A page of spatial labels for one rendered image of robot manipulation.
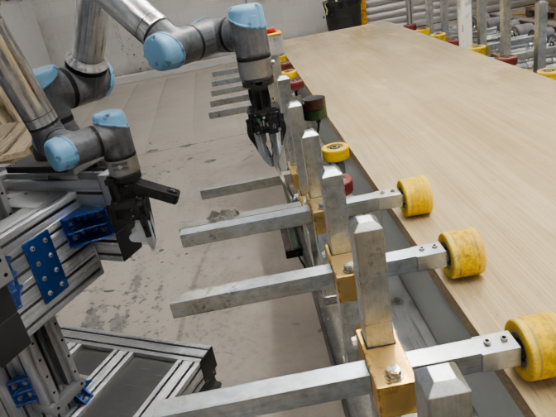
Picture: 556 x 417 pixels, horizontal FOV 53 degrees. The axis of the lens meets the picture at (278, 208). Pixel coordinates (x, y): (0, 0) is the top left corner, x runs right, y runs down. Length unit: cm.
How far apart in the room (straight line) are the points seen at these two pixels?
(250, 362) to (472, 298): 147
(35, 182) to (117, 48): 754
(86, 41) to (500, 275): 117
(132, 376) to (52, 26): 770
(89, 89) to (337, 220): 97
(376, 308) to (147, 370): 145
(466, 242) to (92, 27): 109
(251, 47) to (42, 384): 114
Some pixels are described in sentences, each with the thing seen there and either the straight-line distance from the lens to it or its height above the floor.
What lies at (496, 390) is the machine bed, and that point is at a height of 75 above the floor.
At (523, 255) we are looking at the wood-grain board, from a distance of 106.
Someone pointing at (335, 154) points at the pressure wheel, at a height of 90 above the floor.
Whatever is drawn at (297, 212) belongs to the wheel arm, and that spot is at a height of 96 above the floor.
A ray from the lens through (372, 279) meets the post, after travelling 69.
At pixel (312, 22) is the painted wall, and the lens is 923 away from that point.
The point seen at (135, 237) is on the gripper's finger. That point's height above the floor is 87.
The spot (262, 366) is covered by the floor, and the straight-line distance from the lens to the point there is 226.
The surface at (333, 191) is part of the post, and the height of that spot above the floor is 109.
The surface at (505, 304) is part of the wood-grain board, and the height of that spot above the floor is 90.
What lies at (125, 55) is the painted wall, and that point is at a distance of 919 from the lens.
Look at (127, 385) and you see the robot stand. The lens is 205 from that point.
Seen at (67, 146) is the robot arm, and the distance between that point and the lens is 130.
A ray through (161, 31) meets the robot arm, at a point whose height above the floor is 134.
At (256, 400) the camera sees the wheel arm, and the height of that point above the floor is 96.
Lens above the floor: 145
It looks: 24 degrees down
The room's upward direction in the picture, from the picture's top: 10 degrees counter-clockwise
